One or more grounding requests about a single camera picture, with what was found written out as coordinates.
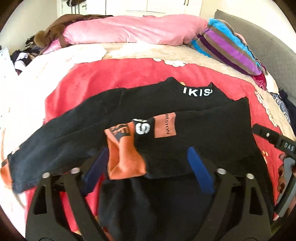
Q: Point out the person's right hand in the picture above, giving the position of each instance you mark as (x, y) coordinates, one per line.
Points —
(281, 172)

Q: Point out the dark blue patterned garment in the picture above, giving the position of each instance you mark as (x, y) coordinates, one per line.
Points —
(286, 106)

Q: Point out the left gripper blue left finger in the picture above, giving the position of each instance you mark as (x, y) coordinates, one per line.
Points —
(93, 168)

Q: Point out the magenta patterned cloth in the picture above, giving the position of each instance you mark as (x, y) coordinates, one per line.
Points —
(260, 80)

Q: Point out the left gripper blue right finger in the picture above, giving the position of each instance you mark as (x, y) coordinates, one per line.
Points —
(203, 176)

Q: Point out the black long sleeve shirt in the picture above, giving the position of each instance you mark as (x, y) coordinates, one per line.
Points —
(150, 191)

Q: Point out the pink duvet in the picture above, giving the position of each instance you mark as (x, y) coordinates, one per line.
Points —
(173, 30)

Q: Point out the white drawer cabinet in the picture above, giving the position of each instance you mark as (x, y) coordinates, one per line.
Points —
(7, 69)

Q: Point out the brown fur-trimmed coat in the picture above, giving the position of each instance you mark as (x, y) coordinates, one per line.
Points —
(55, 31)

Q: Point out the striped plush pillow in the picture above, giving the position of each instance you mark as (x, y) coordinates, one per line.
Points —
(220, 42)

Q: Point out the grey quilted headboard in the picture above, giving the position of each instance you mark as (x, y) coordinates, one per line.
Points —
(275, 55)

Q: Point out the beige bed sheet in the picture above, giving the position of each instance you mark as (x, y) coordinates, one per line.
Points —
(161, 53)

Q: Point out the white wardrobe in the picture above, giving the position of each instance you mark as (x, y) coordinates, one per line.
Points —
(130, 8)

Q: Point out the dark clothes pile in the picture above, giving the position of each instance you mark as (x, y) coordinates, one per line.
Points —
(22, 58)

